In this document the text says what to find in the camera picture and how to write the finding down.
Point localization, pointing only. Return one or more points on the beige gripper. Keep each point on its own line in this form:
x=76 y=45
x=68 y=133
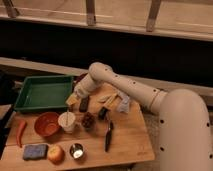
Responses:
x=72 y=99

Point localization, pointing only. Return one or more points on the wooden fork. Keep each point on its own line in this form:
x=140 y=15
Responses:
x=67 y=116

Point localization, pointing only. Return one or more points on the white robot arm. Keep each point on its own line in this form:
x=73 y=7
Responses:
x=185 y=134

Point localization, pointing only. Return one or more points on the white paper cup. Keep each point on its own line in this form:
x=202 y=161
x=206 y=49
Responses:
x=71 y=122

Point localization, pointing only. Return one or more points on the small metal cup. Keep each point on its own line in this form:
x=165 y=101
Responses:
x=76 y=151

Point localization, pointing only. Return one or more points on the black rectangular block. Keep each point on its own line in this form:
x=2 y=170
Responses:
x=84 y=104

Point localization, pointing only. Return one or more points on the purple bowl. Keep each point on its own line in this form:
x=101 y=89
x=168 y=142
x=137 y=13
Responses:
x=79 y=78

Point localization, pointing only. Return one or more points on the dark red pine cone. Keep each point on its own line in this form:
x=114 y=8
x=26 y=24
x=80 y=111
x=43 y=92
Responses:
x=88 y=121

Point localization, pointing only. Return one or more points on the small black brush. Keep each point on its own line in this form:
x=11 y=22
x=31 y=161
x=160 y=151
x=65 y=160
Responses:
x=103 y=114

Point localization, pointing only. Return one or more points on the green plastic tray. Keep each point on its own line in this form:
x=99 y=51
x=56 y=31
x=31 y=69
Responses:
x=44 y=93

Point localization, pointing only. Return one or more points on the wooden spoon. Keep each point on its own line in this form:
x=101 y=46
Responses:
x=104 y=98

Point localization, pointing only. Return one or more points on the orange bowl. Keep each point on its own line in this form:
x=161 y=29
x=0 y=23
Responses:
x=47 y=124

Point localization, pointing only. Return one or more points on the wooden cutting board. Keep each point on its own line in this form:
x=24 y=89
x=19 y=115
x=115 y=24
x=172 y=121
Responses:
x=123 y=139

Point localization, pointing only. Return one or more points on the black tongs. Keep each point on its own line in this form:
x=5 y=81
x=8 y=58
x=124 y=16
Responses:
x=108 y=136

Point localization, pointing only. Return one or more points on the grey crumpled cloth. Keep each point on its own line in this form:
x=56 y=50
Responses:
x=124 y=105

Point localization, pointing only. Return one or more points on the red chili pepper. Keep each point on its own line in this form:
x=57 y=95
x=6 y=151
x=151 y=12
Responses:
x=19 y=132

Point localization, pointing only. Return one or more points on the red yellow apple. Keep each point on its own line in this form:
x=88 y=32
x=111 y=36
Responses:
x=55 y=154

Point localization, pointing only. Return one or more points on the blue sponge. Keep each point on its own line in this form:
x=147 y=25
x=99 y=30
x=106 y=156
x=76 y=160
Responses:
x=35 y=152

